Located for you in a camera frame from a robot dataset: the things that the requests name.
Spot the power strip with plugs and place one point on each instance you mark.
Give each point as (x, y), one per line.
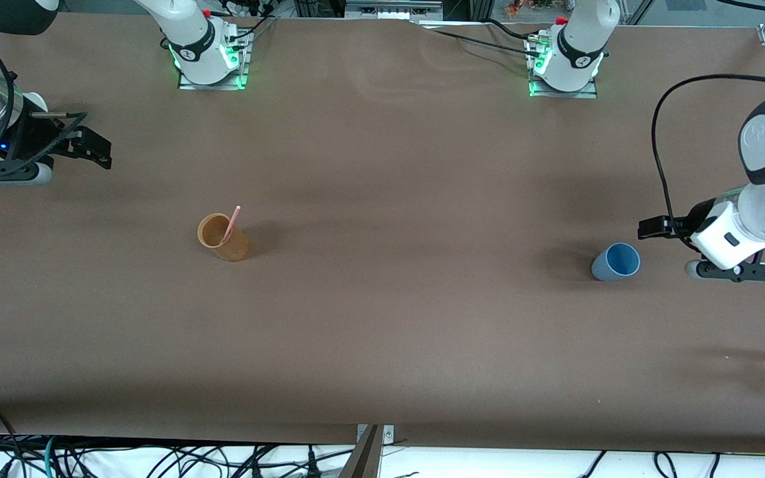
(246, 8)

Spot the brown cylindrical cup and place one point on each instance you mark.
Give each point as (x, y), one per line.
(233, 247)

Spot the pink chopstick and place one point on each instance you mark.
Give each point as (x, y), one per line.
(232, 222)

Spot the grey metal device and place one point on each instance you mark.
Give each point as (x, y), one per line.
(392, 9)

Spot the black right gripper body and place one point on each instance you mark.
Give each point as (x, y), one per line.
(32, 140)

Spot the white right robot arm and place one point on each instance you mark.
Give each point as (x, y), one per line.
(196, 46)

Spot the dark metal post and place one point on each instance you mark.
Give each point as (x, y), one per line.
(362, 458)

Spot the metal table bracket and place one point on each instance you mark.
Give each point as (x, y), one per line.
(388, 435)

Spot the blue cup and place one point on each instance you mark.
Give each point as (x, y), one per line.
(608, 267)

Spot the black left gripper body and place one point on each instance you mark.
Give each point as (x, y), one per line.
(693, 222)

